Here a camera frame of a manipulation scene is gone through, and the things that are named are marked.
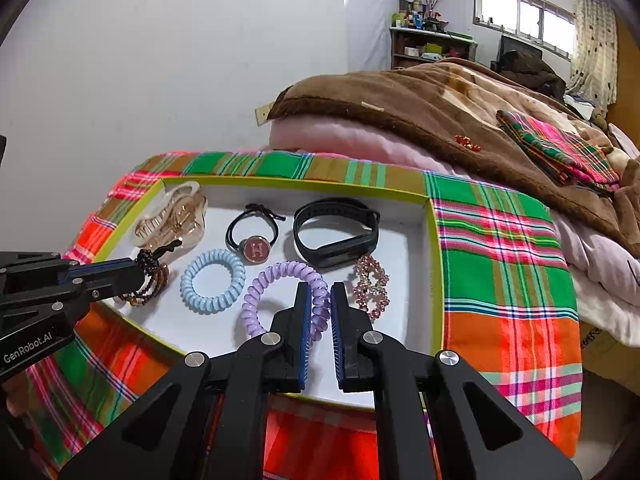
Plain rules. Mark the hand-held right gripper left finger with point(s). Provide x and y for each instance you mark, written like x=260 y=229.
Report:
x=302 y=340

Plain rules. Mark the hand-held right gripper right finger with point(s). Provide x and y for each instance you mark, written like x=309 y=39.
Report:
x=337 y=345

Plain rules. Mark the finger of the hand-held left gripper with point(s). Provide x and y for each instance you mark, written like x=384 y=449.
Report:
x=105 y=290
x=100 y=269

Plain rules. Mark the pink rhinestone hair clip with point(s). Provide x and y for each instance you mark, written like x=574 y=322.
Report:
x=370 y=280

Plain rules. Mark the yellow-green rimmed white tray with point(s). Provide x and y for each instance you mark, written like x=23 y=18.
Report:
x=400 y=285

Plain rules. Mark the beige hair claw clip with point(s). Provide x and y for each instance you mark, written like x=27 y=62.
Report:
x=160 y=220

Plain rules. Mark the black wristband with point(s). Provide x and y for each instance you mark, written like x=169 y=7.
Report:
x=340 y=252

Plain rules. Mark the pink quilt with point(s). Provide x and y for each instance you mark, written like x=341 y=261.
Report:
x=325 y=135

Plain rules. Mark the brown fleece blanket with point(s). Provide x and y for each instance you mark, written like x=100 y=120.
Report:
x=425 y=105

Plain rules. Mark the white crumpled bedding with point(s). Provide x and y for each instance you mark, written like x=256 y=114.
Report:
x=600 y=270

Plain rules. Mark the folded plaid cloth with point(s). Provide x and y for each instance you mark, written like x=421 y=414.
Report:
x=555 y=150

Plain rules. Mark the wooden shelf unit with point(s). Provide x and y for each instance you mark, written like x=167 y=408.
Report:
x=430 y=50

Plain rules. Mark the dark brown jacket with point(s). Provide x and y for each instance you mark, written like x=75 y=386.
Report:
x=535 y=75

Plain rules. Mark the group of bottles on shelf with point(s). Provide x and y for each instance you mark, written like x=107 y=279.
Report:
x=420 y=15

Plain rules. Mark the black monitor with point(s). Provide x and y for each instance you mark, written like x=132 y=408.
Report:
x=510 y=47

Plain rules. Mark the barred window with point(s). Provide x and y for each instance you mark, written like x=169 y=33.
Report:
x=525 y=15

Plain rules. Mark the patterned curtain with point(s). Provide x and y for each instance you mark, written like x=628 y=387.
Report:
x=592 y=40

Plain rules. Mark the wooden wardrobe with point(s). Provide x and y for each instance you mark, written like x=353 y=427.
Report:
x=627 y=70

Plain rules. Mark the beige wall socket plate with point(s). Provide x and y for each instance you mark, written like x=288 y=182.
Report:
x=262 y=115

